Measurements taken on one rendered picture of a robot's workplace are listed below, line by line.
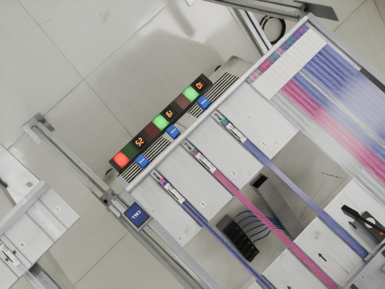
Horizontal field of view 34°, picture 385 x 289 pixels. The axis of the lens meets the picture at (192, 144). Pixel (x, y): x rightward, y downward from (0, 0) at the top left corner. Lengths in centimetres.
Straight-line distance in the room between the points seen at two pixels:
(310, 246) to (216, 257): 45
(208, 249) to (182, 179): 39
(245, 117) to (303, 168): 45
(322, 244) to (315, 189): 52
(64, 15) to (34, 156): 50
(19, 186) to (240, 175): 94
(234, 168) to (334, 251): 31
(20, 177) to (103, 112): 37
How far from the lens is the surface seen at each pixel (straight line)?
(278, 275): 156
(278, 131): 163
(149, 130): 163
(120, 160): 162
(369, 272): 154
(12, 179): 226
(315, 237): 159
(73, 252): 246
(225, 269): 199
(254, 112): 164
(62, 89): 222
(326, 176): 210
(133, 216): 153
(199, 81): 167
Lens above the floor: 205
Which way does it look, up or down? 55 degrees down
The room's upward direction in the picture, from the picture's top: 122 degrees clockwise
